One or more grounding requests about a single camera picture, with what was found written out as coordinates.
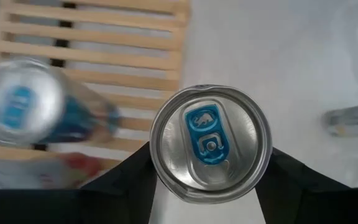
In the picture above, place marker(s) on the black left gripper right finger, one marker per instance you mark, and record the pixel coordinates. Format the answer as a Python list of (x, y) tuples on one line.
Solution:
[(315, 205)]

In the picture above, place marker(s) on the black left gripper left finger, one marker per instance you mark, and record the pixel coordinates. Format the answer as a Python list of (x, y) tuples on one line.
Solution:
[(73, 208)]

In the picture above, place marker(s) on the white Celsius tropical can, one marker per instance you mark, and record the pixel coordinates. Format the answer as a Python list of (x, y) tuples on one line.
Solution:
[(353, 119)]

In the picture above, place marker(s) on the blue silver energy drink can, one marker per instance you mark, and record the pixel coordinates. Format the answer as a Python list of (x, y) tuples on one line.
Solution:
[(20, 102), (210, 143)]

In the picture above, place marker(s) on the slatted wooden shelf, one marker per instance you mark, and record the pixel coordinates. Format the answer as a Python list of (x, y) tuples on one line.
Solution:
[(104, 37)]

